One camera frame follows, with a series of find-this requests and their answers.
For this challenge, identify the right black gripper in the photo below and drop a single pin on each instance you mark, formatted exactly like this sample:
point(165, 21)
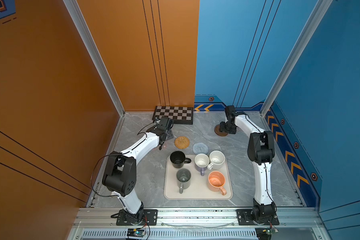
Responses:
point(232, 131)

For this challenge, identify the brown wooden round coaster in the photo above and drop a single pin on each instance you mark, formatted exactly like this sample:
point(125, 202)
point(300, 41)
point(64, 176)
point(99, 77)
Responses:
point(218, 131)

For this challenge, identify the woven rattan round coaster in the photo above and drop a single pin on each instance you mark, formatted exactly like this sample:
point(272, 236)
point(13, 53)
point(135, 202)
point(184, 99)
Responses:
point(182, 142)

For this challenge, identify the blue woven round coaster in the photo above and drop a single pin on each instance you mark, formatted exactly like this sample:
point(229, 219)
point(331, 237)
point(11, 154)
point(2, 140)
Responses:
point(200, 148)

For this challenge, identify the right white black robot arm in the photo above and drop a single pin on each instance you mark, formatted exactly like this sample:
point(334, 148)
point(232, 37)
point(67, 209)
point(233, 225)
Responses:
point(261, 151)

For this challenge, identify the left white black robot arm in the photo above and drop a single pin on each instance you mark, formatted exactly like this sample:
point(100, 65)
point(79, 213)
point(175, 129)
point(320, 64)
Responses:
point(120, 175)

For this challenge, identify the black white chessboard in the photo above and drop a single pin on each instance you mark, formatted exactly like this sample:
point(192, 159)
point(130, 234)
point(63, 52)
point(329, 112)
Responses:
point(180, 115)

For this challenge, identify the black mug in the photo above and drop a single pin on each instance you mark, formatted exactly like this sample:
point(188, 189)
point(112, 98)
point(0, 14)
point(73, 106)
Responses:
point(178, 159)

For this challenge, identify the cream white mug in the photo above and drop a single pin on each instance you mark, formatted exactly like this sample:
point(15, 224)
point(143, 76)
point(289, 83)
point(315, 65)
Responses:
point(217, 159)

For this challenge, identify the grey green mug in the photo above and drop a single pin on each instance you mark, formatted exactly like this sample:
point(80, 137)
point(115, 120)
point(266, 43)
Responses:
point(183, 179)

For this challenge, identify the beige rectangular serving tray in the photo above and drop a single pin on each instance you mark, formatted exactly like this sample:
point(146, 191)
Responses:
point(198, 190)

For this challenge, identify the orange peach mug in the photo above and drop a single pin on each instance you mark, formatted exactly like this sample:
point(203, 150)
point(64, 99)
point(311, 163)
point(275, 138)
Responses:
point(216, 182)

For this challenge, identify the left green circuit board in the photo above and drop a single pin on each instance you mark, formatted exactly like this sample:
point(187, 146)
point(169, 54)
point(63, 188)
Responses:
point(136, 233)

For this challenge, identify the green circuit board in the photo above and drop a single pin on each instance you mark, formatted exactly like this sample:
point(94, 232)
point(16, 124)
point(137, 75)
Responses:
point(136, 233)
point(270, 231)

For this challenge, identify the right green circuit board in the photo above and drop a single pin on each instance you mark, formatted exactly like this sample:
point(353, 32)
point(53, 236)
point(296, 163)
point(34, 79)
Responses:
point(270, 231)

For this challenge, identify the white mug purple handle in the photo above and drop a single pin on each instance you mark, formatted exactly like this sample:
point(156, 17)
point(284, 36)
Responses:
point(201, 163)

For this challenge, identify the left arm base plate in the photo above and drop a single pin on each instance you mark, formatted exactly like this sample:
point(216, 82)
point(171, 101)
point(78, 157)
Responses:
point(147, 216)

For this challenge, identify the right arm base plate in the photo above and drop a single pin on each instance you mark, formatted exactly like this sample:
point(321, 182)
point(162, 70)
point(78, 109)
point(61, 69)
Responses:
point(246, 217)

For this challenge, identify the aluminium front frame rail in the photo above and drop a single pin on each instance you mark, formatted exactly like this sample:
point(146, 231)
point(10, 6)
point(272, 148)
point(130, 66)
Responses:
point(211, 223)

